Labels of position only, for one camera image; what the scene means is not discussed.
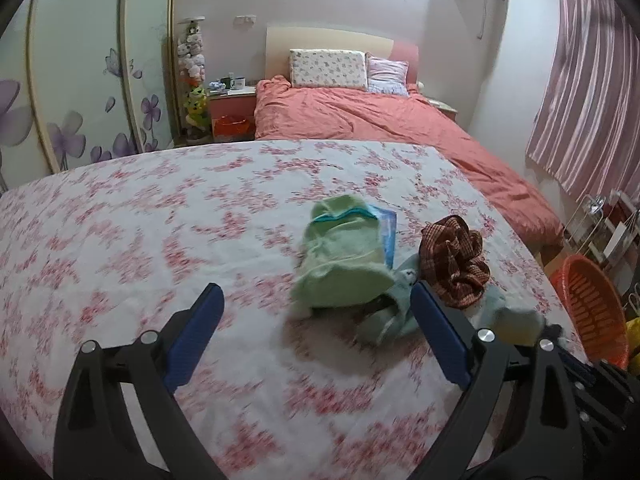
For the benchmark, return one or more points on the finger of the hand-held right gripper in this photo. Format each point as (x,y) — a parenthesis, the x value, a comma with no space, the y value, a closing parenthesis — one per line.
(575,367)

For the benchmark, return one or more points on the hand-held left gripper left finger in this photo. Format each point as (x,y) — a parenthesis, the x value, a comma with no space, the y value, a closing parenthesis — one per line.
(195,340)

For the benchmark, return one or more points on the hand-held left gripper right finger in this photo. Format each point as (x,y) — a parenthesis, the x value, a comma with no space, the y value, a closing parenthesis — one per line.
(440,335)

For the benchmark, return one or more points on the pale green sock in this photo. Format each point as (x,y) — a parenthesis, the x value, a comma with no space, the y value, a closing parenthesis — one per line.
(395,310)

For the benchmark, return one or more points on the orange plastic basket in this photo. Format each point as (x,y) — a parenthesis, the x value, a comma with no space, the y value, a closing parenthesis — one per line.
(590,305)

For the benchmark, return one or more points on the green fleece cloth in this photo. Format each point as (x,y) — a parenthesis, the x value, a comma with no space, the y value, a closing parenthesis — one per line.
(340,260)

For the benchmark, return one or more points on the yellow bag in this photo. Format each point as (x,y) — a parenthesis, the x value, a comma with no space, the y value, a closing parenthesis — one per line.
(632,340)

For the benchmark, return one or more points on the brown plaid scrunchie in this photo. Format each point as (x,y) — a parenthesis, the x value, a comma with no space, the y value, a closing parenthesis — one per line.
(450,260)

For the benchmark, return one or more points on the pink floral tablecloth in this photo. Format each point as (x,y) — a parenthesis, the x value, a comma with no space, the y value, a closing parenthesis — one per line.
(150,235)

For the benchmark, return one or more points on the orange plastic bag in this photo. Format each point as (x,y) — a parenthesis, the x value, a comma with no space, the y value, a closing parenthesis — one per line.
(231,129)

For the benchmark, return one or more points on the salmon duvet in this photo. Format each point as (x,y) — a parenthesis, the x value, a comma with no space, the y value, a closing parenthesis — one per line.
(375,120)

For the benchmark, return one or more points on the wooden nightstand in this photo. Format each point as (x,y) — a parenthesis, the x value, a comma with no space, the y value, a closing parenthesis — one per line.
(444,107)

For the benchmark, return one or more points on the green yellow plush toy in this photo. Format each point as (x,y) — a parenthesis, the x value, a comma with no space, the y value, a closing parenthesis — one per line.
(196,105)

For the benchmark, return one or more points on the pink nightstand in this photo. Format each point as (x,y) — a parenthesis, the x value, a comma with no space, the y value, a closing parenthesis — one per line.
(232,105)

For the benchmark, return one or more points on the dark cup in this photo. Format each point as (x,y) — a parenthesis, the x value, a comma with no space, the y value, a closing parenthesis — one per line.
(226,82)

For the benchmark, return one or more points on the white mug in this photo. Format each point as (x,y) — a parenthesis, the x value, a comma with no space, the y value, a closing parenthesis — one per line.
(238,83)

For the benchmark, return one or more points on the pink striped pillow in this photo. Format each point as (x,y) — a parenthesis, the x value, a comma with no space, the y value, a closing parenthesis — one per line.
(387,75)

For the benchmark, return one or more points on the pink curtain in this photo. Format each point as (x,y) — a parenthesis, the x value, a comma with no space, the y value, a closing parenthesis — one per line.
(590,95)

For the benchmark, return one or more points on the stack of white plush toys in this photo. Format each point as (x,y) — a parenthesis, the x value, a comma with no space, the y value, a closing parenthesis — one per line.
(191,55)

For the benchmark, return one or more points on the white floral pillow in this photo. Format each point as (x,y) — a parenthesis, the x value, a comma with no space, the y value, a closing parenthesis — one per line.
(327,70)

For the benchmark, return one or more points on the wardrobe with purple flowers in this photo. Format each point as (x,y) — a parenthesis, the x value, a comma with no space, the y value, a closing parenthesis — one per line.
(75,60)

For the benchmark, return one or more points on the cream and pink headboard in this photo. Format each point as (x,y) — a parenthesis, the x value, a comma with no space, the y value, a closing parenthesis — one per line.
(320,39)

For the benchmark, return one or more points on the wall switch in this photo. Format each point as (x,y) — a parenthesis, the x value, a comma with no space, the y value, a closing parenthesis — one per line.
(245,19)

